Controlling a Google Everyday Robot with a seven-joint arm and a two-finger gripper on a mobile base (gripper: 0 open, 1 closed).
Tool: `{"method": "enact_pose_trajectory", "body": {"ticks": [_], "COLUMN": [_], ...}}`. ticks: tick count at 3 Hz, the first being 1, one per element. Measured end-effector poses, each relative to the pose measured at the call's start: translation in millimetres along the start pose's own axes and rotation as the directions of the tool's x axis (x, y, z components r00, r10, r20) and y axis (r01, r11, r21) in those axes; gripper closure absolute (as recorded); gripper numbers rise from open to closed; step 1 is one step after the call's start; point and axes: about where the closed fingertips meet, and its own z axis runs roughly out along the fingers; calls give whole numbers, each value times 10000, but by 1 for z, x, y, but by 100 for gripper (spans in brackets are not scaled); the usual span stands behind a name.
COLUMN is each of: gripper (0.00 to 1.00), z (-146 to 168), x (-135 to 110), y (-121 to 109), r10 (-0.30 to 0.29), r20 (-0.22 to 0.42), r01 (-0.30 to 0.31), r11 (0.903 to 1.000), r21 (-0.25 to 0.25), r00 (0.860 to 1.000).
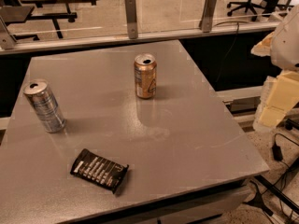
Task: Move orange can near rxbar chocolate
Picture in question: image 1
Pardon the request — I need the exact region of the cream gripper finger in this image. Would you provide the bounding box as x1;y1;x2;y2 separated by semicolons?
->
250;33;274;57
253;70;299;133

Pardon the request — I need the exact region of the orange soda can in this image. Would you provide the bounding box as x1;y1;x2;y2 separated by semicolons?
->
134;53;157;99

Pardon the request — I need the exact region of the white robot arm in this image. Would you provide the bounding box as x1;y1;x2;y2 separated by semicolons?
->
251;6;299;133

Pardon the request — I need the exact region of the black rxbar chocolate wrapper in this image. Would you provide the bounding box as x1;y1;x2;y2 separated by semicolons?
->
70;148;129;193

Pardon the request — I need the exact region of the silver blue energy drink can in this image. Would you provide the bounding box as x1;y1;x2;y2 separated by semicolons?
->
23;79;65;133

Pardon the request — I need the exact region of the black tripod stand leg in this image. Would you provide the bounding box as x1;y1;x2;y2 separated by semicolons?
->
244;157;299;217

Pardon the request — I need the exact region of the dark bench table left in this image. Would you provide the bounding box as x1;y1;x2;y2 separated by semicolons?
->
0;6;78;38

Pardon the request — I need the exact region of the black hanging cable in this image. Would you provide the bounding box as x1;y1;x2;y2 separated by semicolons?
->
213;21;241;85

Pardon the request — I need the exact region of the black power adapter with cable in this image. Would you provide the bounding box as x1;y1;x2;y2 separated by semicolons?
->
272;133;299;172

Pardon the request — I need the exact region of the metal glass bracket right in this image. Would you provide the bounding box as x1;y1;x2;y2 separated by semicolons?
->
199;0;217;33

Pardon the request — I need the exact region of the metal glass bracket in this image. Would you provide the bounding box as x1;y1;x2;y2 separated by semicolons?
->
199;0;217;33
0;16;17;49
124;0;138;39

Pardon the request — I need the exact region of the metal glass bracket middle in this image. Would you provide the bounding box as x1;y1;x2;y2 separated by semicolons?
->
124;0;138;39

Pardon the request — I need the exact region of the metal glass bracket left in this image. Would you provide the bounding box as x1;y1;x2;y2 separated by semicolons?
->
0;16;17;49

